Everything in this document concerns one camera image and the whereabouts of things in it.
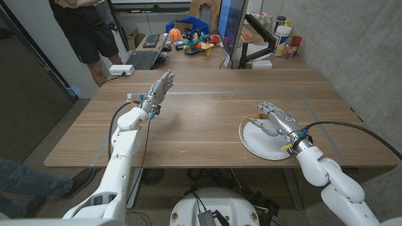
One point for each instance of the black open laptop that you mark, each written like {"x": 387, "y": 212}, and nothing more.
{"x": 143, "y": 59}

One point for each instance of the cardboard arch panel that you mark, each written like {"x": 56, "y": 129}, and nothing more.
{"x": 194, "y": 7}

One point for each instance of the red bowl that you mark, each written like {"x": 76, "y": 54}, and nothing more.
{"x": 215, "y": 39}

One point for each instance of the stack of snack boxes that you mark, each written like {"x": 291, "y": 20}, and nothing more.
{"x": 249, "y": 34}

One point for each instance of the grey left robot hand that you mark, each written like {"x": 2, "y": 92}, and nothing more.
{"x": 160, "y": 89}

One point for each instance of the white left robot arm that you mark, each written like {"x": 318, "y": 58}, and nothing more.
{"x": 121, "y": 161}

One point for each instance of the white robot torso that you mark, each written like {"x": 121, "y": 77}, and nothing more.
{"x": 232, "y": 204}

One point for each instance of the grey metal table leg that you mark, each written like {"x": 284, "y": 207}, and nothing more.
{"x": 292, "y": 188}
{"x": 135, "y": 185}

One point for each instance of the person in black clothes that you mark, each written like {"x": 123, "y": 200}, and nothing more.
{"x": 88, "y": 34}

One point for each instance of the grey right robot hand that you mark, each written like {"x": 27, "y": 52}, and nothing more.
{"x": 282, "y": 122}

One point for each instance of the round black floor fan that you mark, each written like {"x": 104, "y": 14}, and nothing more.
{"x": 152, "y": 176}

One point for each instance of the small open cardboard box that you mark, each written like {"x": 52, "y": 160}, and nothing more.
{"x": 135, "y": 39}

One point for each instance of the clear glass jar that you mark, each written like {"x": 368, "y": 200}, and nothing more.
{"x": 289, "y": 51}

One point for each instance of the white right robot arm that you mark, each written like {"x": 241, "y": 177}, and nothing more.
{"x": 339, "y": 185}

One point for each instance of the person in blue jeans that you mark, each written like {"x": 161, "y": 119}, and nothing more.
{"x": 31, "y": 185}

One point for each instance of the grey finned box on torso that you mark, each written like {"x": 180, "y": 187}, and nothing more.
{"x": 206, "y": 219}

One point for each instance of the blue plastic bin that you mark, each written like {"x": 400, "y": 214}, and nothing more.
{"x": 198, "y": 22}

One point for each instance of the large computer monitor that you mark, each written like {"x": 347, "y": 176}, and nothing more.
{"x": 232, "y": 22}

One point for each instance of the yellow bottle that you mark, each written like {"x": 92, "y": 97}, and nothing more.
{"x": 287, "y": 22}

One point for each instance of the colourful toy airplane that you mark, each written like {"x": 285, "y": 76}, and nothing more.
{"x": 198, "y": 44}

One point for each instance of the white wipes canister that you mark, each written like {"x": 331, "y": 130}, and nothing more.
{"x": 281, "y": 39}

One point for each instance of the small orange basketball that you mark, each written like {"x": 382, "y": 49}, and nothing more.
{"x": 175, "y": 34}

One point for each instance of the black computer keyboard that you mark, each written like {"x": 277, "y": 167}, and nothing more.
{"x": 151, "y": 40}

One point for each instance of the white paper plate gold rim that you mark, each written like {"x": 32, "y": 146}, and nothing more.
{"x": 260, "y": 145}

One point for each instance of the flat white box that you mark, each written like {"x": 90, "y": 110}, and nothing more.
{"x": 261, "y": 64}

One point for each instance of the black computer mouse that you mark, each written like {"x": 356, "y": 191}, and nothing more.
{"x": 166, "y": 48}

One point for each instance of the red plastic cup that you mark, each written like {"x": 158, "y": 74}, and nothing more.
{"x": 297, "y": 40}

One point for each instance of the white power strip box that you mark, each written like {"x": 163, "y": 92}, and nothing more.
{"x": 121, "y": 69}

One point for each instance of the jar with dark lid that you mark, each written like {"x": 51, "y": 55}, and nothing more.
{"x": 280, "y": 22}

